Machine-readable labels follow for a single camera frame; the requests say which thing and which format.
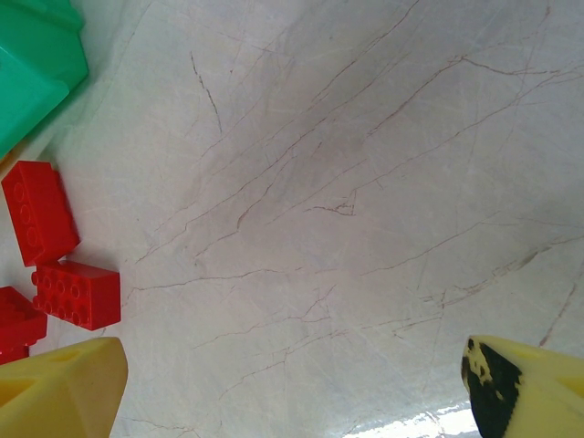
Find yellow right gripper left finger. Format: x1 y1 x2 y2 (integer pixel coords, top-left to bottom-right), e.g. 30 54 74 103
0 336 129 438

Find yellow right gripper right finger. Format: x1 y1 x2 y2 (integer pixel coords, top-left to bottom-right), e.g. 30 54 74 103
460 335 584 438

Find red lego brick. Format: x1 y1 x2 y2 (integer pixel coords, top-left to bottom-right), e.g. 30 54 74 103
1 161 82 268
31 259 122 330
0 286 48 366

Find green plastic bin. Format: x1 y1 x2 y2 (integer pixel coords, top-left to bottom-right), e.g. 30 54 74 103
0 0 90 156

